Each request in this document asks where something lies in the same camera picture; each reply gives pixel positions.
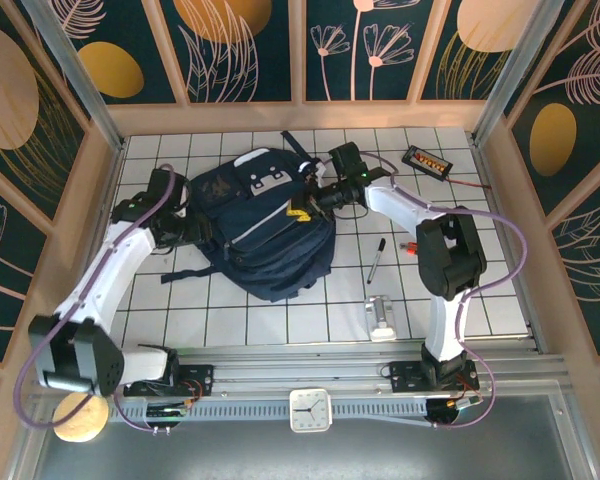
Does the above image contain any navy blue backpack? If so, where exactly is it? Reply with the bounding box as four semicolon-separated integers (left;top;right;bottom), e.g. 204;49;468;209
160;130;337;304

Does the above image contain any black marker pen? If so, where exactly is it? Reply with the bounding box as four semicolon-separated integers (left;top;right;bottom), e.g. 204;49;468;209
366;237;387;285

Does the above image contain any black battery charger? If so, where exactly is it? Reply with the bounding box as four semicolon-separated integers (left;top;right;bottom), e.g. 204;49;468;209
400;144;455;180

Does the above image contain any silver white stapler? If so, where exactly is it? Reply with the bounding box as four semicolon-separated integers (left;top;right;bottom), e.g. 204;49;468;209
363;294;399;344

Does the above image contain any white square analog clock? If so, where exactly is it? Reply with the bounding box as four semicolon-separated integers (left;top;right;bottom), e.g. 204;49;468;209
288;387;334;434

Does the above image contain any grey metal sheet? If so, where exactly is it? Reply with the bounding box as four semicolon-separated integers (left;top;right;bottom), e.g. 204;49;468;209
9;394;594;480

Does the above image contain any thin black camera cable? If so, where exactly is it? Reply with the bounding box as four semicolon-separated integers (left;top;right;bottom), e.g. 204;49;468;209
333;199;370;221

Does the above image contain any thin red wire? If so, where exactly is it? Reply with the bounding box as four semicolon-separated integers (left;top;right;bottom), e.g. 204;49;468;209
448;175;492;191

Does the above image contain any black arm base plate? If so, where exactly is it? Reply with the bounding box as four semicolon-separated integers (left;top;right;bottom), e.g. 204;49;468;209
123;363;216;399
388;359;481;394

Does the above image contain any aluminium mounting rail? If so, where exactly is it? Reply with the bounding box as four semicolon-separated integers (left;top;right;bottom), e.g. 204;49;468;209
34;344;566;399

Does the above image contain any aluminium frame post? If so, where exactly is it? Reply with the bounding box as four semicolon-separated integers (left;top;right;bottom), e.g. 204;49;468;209
19;0;127;154
469;0;581;147

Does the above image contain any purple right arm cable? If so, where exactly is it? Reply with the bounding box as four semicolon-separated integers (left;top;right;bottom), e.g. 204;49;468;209
307;152;527;431

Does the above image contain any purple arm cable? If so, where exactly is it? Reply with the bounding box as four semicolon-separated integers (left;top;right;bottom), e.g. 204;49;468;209
307;152;527;431
14;162;177;434

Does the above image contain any grey slotted cable duct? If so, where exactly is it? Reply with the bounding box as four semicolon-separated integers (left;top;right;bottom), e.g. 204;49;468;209
108;398;431;426

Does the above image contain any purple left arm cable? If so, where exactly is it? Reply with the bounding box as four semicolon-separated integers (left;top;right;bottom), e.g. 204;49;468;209
14;162;177;434

